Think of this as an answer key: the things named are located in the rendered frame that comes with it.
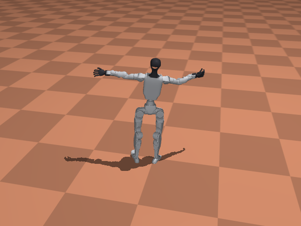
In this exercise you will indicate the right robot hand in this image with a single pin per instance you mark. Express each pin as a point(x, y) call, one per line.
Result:
point(199, 74)

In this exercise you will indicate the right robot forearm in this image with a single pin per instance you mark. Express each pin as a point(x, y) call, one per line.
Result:
point(186, 78)

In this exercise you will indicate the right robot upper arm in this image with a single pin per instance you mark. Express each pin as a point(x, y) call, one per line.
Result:
point(167, 80)

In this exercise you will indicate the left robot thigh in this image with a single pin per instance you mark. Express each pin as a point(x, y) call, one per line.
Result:
point(138, 121)

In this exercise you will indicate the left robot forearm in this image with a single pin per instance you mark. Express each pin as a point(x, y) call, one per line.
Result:
point(116, 73)

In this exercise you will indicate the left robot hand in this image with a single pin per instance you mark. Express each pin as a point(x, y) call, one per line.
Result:
point(100, 72)

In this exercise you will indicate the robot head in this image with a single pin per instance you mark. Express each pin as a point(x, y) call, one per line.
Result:
point(155, 62)

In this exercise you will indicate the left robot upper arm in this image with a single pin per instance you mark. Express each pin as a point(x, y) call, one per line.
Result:
point(137, 76)

